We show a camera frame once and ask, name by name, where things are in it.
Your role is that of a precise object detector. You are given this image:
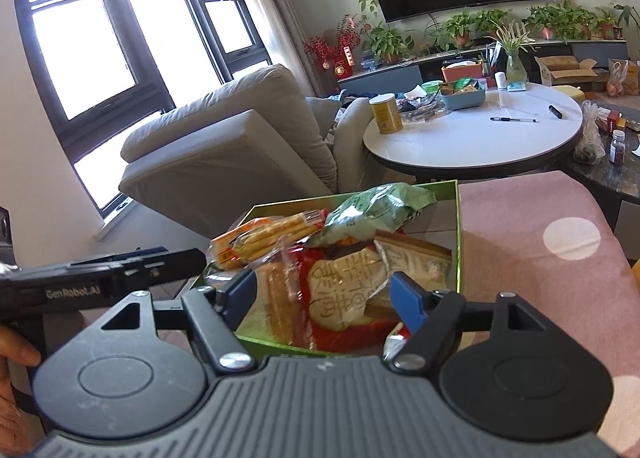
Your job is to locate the beige sofa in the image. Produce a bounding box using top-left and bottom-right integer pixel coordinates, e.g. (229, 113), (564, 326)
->
(119, 65), (385, 238)

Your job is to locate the red cake snack packet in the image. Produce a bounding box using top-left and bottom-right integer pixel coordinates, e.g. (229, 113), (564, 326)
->
(290, 245), (396, 354)

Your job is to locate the green rimmed cardboard box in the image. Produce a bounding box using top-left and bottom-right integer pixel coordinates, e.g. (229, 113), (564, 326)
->
(195, 181), (460, 360)

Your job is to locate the orange biscuit stick packet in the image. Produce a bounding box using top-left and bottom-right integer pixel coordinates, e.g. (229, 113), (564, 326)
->
(206, 209), (328, 271)

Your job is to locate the black marker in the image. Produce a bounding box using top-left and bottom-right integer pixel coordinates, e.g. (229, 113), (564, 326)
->
(548, 105), (563, 119)

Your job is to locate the white round coffee table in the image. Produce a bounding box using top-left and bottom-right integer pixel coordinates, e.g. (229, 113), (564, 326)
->
(363, 84), (582, 183)

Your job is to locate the small brown jar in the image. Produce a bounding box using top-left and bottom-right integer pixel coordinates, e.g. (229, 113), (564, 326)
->
(610, 129), (626, 166)

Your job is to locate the yellow cylindrical can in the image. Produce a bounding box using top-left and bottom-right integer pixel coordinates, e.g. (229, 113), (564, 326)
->
(369, 93), (404, 134)

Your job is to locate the blue snack bowl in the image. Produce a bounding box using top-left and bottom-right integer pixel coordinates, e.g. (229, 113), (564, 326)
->
(439, 78), (486, 112)

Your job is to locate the person's left hand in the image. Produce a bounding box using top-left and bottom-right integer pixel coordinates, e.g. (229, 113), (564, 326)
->
(0, 326), (44, 457)

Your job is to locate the black pen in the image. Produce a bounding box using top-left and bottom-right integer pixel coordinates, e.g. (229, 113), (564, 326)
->
(490, 117), (539, 123)

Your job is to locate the open cardboard box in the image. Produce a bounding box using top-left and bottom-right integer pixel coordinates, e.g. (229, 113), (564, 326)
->
(535, 55), (598, 87)

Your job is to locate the pink dotted cloth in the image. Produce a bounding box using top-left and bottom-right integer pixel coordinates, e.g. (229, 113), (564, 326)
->
(459, 171), (639, 457)

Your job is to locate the glass vase with plant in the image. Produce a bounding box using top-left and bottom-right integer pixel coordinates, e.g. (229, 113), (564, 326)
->
(491, 20), (534, 85)

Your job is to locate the beige snack packet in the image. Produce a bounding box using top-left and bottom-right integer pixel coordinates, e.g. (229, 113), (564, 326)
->
(364, 231), (452, 321)

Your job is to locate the green snack bag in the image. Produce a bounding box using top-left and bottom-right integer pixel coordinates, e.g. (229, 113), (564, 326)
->
(306, 182), (437, 248)

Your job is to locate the dark round side table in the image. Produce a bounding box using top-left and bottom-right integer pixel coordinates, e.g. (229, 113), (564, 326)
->
(559, 128), (640, 260)

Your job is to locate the dark tv cabinet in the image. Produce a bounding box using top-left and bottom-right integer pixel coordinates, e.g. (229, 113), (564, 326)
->
(337, 37), (629, 99)

